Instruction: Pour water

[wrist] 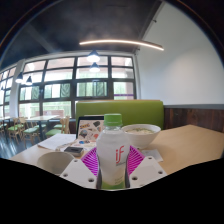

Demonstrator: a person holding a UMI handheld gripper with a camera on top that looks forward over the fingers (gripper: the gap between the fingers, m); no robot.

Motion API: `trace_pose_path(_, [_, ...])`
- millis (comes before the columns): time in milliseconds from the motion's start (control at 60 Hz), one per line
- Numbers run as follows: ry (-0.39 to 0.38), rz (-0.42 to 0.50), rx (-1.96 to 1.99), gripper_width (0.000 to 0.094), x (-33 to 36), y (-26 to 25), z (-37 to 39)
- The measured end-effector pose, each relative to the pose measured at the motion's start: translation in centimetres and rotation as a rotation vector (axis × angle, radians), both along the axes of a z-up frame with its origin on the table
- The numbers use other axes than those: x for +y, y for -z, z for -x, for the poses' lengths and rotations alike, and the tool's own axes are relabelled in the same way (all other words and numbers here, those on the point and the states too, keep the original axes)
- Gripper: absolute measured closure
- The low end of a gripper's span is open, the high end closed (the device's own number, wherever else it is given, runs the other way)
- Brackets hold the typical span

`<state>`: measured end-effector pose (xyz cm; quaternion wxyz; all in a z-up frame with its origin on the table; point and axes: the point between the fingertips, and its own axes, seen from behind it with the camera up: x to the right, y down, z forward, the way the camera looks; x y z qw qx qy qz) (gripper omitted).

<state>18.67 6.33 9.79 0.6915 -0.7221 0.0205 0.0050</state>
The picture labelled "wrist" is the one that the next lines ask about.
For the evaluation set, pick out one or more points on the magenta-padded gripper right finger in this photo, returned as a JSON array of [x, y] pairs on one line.
[[148, 170]]

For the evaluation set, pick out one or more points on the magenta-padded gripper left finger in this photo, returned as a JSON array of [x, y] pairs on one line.
[[77, 171]]

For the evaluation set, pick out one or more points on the clear green-capped drink bottle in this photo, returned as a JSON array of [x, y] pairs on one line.
[[113, 156]]

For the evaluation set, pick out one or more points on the small dark wallet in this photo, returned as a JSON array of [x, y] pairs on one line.
[[74, 150]]

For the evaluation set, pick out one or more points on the white paper cup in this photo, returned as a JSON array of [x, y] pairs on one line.
[[53, 161]]

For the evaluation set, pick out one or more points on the colourful printed sheet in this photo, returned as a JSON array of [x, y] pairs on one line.
[[87, 144]]

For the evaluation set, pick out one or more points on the white ceramic bowl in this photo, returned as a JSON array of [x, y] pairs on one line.
[[143, 136]]

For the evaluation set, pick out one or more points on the white paper sheet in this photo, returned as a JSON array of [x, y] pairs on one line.
[[56, 140]]

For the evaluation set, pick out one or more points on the green upholstered bench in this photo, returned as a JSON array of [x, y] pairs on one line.
[[133, 111]]

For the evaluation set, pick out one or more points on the group of green-seated chairs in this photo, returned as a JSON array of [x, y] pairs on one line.
[[30, 130]]

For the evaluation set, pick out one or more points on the light wooden dining table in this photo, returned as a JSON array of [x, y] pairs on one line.
[[41, 118]]

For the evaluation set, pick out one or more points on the large black-framed window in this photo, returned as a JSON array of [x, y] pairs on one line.
[[60, 75]]

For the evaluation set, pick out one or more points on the group of pendant lamps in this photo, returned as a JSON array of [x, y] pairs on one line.
[[93, 57]]

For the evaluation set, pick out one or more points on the long linear ceiling light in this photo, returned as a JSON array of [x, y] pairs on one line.
[[123, 42]]

